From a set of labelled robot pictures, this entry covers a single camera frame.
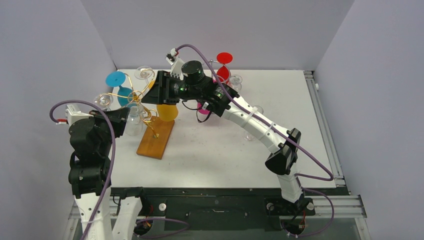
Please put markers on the silver wire glass rack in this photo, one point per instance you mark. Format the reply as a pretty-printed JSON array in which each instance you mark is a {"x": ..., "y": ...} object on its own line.
[{"x": 215, "y": 71}]

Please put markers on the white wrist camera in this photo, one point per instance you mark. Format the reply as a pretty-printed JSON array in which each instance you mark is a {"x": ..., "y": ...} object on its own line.
[
  {"x": 72, "y": 115},
  {"x": 176, "y": 63}
]

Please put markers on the red wine glass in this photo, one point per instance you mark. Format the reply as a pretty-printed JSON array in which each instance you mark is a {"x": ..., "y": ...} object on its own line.
[{"x": 224, "y": 57}]

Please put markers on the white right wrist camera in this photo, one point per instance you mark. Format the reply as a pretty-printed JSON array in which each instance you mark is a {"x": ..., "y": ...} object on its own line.
[{"x": 176, "y": 63}]

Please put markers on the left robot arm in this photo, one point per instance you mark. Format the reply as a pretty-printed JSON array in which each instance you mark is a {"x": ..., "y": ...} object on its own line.
[{"x": 91, "y": 140}]

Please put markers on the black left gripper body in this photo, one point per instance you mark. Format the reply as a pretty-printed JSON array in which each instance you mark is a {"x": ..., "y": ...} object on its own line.
[{"x": 101, "y": 121}]

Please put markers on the clear glass on silver rack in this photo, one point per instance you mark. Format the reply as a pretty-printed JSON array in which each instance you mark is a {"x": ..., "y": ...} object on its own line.
[{"x": 236, "y": 82}]

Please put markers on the yellow wine glass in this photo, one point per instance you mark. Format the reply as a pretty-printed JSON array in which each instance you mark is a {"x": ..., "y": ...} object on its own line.
[{"x": 167, "y": 112}]

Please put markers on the clear etched goblet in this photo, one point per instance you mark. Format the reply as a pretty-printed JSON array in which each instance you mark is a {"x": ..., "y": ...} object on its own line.
[{"x": 135, "y": 119}]

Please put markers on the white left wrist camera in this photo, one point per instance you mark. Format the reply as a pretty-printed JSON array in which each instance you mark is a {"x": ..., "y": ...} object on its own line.
[{"x": 72, "y": 115}]

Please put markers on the clear glass back gold rack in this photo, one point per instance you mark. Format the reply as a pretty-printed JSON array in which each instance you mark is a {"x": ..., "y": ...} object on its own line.
[{"x": 144, "y": 73}]

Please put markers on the gold rack with wooden base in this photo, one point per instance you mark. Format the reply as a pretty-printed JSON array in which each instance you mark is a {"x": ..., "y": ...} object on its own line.
[{"x": 156, "y": 133}]

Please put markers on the clear glass on gold rack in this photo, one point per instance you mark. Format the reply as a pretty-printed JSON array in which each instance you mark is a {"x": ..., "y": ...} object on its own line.
[{"x": 103, "y": 101}]

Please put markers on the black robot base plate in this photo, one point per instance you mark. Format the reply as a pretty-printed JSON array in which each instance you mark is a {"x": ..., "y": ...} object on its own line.
[{"x": 220, "y": 209}]

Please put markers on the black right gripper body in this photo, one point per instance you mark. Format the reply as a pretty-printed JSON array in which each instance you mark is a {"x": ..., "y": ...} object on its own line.
[{"x": 166, "y": 87}]

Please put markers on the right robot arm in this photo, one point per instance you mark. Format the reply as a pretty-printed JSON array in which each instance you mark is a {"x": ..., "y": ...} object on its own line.
[{"x": 225, "y": 102}]

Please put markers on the pink wine glass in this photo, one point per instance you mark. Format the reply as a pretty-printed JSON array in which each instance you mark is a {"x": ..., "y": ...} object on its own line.
[{"x": 201, "y": 110}]

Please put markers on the blue wine glass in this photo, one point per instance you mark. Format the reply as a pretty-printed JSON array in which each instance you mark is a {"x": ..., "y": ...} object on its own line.
[{"x": 124, "y": 95}]

